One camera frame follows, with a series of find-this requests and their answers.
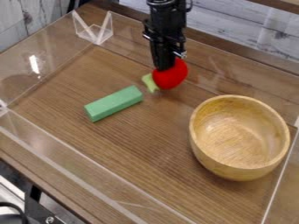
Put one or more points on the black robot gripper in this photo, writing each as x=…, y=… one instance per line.
x=163, y=31

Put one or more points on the red plush strawberry toy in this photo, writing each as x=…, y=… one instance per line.
x=169, y=79

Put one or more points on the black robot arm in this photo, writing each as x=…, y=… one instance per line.
x=169, y=2

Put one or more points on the black table leg bracket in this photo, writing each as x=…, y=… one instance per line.
x=37, y=213

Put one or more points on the green foam block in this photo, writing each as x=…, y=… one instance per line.
x=113, y=103

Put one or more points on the clear acrylic tray wall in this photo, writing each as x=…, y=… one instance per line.
x=99, y=196

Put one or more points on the light wooden bowl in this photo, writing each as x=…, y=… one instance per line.
x=240, y=137

